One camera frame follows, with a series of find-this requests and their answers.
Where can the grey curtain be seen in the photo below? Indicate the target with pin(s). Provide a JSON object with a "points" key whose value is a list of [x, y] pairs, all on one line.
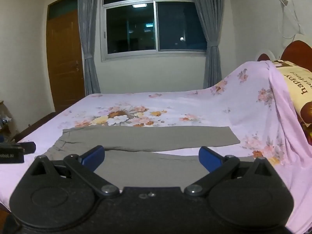
{"points": [[89, 41], [212, 41]]}

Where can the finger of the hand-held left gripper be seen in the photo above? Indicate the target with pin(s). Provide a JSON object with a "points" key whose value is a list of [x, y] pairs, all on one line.
{"points": [[29, 147]]}

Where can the sliding glass window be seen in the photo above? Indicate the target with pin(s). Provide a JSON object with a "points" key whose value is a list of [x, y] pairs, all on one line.
{"points": [[153, 24]]}

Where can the cluttered bedside shelf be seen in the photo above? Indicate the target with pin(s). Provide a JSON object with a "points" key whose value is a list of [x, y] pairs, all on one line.
{"points": [[4, 119]]}

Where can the yellow printed pillow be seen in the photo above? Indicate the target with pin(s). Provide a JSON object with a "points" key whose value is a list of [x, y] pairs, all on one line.
{"points": [[296, 85]]}

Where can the red wooden headboard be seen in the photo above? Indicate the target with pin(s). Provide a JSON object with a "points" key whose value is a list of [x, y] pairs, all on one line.
{"points": [[298, 51]]}

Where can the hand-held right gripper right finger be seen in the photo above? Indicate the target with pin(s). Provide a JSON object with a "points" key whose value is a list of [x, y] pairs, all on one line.
{"points": [[209, 159]]}

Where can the dark wooden bed frame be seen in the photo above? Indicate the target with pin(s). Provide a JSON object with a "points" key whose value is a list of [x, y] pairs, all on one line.
{"points": [[36, 124]]}

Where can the brown wooden door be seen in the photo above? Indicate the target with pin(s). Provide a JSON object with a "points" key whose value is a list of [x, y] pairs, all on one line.
{"points": [[64, 63]]}

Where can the pink floral bed sheet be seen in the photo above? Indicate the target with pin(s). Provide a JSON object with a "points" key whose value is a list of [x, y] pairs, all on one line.
{"points": [[195, 107]]}

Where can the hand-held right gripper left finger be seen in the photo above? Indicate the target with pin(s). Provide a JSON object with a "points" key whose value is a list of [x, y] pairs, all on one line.
{"points": [[93, 157]]}

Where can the grey fleece towel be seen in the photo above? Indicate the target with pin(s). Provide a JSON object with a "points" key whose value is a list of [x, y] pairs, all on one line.
{"points": [[151, 139]]}

